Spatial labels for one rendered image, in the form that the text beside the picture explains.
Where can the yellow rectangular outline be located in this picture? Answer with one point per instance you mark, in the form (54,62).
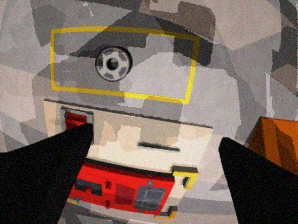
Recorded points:
(128,94)

